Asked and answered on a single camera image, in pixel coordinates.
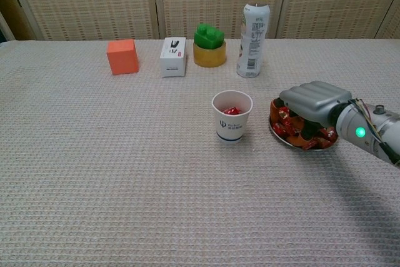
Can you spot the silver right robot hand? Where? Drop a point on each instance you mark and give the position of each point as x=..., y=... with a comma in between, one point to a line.
x=315, y=101

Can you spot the red candy pile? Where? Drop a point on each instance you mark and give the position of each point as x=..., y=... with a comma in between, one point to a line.
x=328, y=132

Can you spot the round metal plate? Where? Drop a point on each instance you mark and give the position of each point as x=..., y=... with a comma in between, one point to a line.
x=282, y=142

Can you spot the white bottle yellow cap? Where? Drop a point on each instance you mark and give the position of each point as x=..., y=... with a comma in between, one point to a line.
x=251, y=48

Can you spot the white paper cup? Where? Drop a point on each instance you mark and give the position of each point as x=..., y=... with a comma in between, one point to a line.
x=229, y=129

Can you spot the yellow tape roll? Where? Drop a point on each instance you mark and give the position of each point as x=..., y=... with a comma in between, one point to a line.
x=209, y=59

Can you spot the green toy brick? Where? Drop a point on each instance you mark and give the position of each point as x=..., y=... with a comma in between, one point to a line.
x=207, y=38

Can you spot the white stapler box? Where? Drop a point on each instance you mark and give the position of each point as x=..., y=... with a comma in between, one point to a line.
x=173, y=60

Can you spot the orange cube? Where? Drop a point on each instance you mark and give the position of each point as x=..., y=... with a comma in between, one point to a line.
x=123, y=60

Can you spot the beige woven tablecloth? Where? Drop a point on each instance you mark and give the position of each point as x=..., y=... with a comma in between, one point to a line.
x=125, y=185

